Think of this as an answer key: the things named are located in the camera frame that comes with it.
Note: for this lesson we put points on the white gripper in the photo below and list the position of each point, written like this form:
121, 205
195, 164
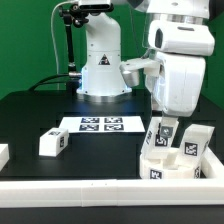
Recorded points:
176, 88

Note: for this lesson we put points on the white round stool seat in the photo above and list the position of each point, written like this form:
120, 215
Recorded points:
168, 169

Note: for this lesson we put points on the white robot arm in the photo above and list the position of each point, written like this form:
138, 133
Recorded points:
105, 74

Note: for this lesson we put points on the white front fence bar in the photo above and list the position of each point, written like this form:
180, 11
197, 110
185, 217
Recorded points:
91, 193

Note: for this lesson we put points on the white marker sheet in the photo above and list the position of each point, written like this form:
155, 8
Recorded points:
108, 124

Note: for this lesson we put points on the white left fence bar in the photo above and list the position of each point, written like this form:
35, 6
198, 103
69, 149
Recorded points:
4, 155

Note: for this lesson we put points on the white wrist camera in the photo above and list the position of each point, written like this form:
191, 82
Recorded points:
181, 38

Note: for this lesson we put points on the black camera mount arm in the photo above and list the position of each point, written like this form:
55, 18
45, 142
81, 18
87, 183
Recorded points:
73, 16

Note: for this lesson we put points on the white camera on mount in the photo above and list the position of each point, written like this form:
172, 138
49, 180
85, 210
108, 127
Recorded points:
95, 5

